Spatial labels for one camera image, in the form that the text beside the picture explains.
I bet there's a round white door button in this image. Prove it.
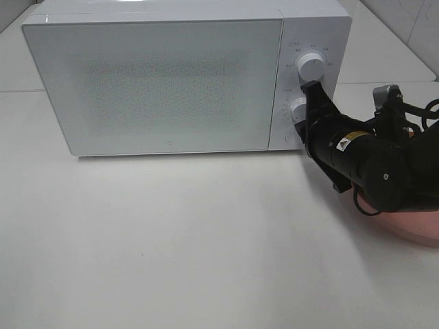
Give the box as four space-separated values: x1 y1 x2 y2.
285 129 302 147

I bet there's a pink round plate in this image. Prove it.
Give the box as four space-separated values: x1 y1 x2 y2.
353 188 438 248

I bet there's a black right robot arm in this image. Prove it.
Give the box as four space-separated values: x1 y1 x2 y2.
295 81 438 216

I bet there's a white microwave oven body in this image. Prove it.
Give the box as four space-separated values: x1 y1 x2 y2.
21 1 352 152

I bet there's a lower white timer knob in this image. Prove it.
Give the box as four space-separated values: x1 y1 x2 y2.
289 97 307 124

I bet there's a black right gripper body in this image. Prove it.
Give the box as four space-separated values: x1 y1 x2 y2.
306 114 377 193

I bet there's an upper white control knob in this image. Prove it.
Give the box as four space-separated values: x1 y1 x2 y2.
296 50 325 82

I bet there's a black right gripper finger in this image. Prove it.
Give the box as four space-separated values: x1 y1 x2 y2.
300 81 340 120
294 119 309 148

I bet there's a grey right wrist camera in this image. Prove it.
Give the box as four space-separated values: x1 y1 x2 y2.
372 84 401 110

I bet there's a white microwave door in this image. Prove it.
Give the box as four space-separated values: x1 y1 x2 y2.
23 19 282 156

